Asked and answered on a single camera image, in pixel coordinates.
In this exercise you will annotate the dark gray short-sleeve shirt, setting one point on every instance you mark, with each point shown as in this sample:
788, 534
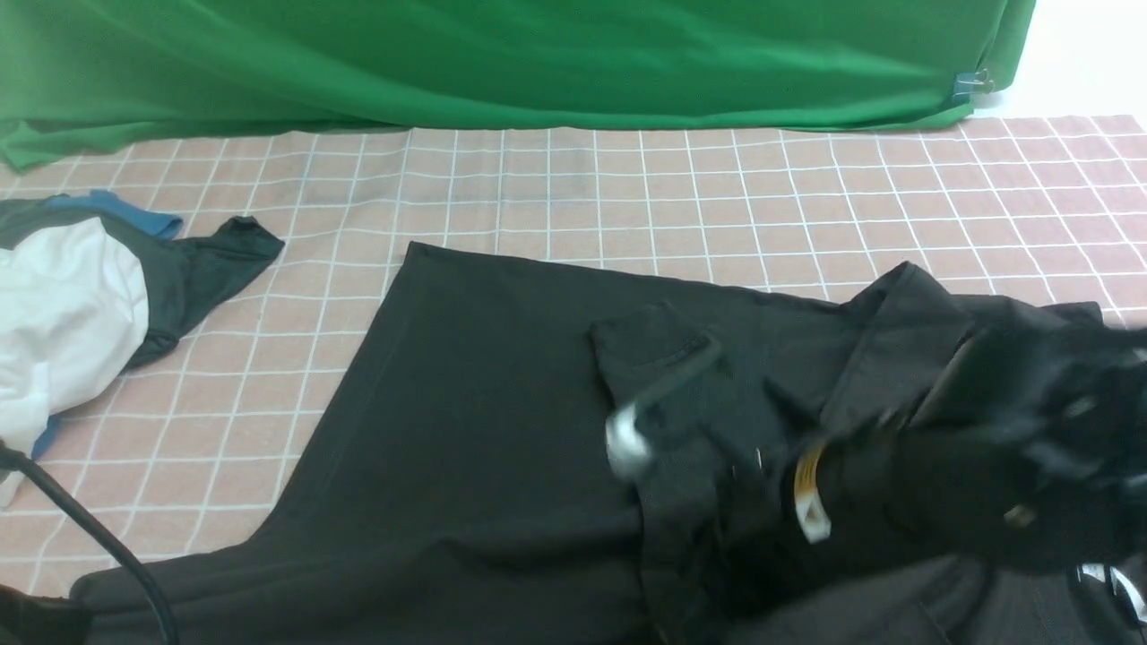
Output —
186, 278

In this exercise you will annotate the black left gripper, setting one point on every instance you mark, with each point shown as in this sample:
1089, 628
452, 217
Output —
31, 620

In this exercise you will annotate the blue garment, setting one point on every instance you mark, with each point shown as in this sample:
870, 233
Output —
155, 224

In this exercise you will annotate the white garment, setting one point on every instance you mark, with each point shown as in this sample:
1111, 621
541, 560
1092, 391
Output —
74, 309

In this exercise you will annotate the pink grid tablecloth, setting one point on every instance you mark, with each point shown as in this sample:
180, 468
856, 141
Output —
189, 453

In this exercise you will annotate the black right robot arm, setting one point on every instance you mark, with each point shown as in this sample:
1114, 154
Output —
1026, 453

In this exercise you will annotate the dark gray long-sleeve shirt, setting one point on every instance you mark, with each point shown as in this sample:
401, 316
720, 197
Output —
457, 490

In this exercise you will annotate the blue binder clip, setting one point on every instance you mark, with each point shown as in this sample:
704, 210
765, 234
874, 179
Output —
967, 87

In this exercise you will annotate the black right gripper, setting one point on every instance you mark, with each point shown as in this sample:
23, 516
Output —
712, 507

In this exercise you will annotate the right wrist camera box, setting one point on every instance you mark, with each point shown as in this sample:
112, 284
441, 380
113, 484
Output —
664, 413

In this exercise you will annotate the green backdrop cloth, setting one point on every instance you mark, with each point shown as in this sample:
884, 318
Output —
97, 76

